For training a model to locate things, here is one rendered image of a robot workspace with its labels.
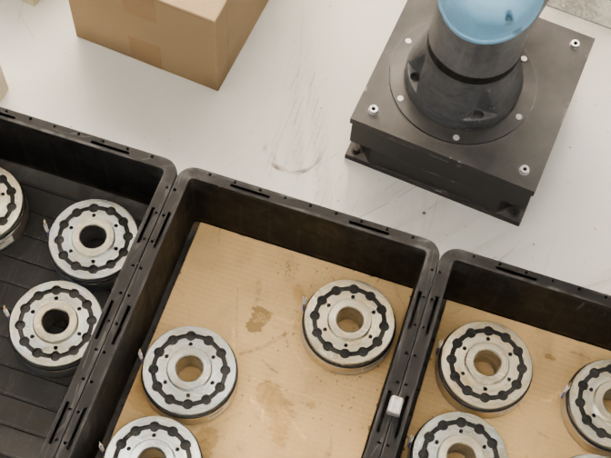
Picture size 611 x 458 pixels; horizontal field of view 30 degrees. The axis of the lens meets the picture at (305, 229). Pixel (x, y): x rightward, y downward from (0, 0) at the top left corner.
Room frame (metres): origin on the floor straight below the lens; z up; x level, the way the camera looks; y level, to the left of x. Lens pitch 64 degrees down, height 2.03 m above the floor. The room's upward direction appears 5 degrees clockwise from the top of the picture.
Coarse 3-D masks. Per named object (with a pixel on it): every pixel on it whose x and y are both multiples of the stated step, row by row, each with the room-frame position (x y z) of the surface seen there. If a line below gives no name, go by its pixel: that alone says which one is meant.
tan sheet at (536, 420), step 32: (448, 320) 0.50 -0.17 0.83; (480, 320) 0.50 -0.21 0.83; (512, 320) 0.50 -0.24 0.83; (544, 352) 0.47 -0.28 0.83; (576, 352) 0.47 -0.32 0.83; (608, 352) 0.48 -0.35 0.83; (544, 384) 0.43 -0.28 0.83; (416, 416) 0.38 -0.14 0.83; (512, 416) 0.39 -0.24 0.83; (544, 416) 0.39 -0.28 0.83; (512, 448) 0.35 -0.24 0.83; (544, 448) 0.36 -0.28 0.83; (576, 448) 0.36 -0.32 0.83
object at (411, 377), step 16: (448, 256) 0.53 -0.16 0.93; (464, 256) 0.53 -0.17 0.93; (480, 256) 0.53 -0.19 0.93; (448, 272) 0.51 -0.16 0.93; (496, 272) 0.52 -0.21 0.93; (512, 272) 0.52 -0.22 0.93; (528, 272) 0.52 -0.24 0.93; (432, 288) 0.49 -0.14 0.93; (544, 288) 0.50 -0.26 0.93; (560, 288) 0.50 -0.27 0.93; (576, 288) 0.51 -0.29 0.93; (432, 304) 0.47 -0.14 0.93; (592, 304) 0.49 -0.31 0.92; (608, 304) 0.49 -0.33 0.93; (432, 320) 0.45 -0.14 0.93; (416, 336) 0.43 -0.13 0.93; (416, 352) 0.42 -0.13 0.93; (416, 368) 0.40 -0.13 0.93; (416, 384) 0.38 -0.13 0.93; (400, 416) 0.35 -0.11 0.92; (400, 432) 0.33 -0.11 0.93; (384, 448) 0.31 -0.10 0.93
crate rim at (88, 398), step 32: (256, 192) 0.58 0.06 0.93; (160, 224) 0.53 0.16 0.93; (352, 224) 0.56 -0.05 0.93; (128, 288) 0.46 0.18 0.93; (416, 288) 0.49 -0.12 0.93; (128, 320) 0.42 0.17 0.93; (416, 320) 0.45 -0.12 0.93; (96, 384) 0.35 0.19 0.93; (384, 416) 0.35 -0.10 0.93; (64, 448) 0.28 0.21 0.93
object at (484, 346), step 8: (480, 344) 0.46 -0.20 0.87; (488, 344) 0.46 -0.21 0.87; (496, 344) 0.46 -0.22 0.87; (472, 352) 0.45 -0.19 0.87; (480, 352) 0.45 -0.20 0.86; (496, 352) 0.45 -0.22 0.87; (504, 352) 0.45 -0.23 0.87; (472, 360) 0.44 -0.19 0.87; (504, 360) 0.44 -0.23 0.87; (472, 368) 0.43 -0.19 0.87; (504, 368) 0.43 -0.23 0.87; (472, 376) 0.42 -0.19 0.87; (480, 376) 0.42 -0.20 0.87; (488, 376) 0.42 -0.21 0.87; (496, 376) 0.42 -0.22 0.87; (504, 376) 0.42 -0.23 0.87; (488, 384) 0.41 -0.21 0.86
